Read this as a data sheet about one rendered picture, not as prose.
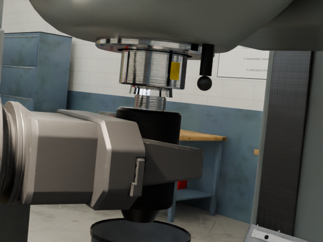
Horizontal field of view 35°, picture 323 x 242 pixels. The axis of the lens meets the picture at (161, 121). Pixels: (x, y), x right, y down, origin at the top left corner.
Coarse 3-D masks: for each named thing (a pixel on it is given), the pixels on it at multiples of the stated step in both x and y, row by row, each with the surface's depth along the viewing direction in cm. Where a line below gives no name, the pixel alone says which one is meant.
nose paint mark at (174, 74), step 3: (171, 63) 34; (174, 63) 35; (177, 63) 35; (171, 66) 34; (174, 66) 35; (177, 66) 35; (171, 69) 35; (174, 69) 35; (177, 69) 35; (171, 72) 35; (174, 72) 35; (177, 72) 35; (171, 75) 35; (174, 75) 35; (177, 75) 35; (171, 78) 35; (174, 78) 35; (177, 78) 35
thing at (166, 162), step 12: (144, 144) 33; (156, 144) 34; (168, 144) 34; (156, 156) 34; (168, 156) 34; (180, 156) 34; (192, 156) 35; (144, 168) 33; (156, 168) 34; (168, 168) 34; (180, 168) 35; (192, 168) 35; (144, 180) 33; (156, 180) 34; (168, 180) 34; (180, 180) 35
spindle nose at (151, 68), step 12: (132, 48) 35; (132, 60) 35; (144, 60) 34; (156, 60) 34; (168, 60) 34; (180, 60) 35; (120, 72) 36; (132, 72) 35; (144, 72) 34; (156, 72) 34; (168, 72) 34; (180, 72) 35; (132, 84) 35; (144, 84) 34; (156, 84) 34; (168, 84) 35; (180, 84) 35
